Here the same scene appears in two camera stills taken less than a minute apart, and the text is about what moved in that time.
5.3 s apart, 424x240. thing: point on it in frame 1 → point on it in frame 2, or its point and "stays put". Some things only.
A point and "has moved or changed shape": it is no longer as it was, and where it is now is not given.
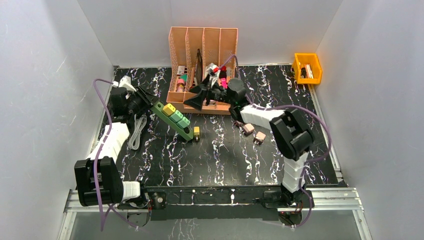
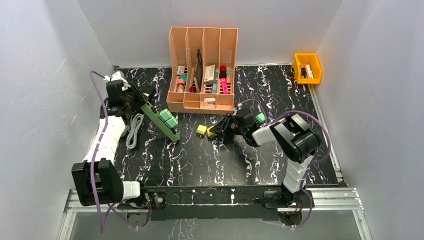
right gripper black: x=206 y=93 → x=221 y=128
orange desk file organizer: x=201 y=62 stays put
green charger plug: x=183 y=122 → x=172 y=122
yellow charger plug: x=169 y=109 → x=210 y=134
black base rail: x=210 y=203 stays put
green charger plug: x=176 y=116 → x=164 y=115
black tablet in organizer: x=199 y=68 stays put
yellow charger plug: x=196 y=133 has moved or changed shape
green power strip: x=187 y=132 → x=151 y=113
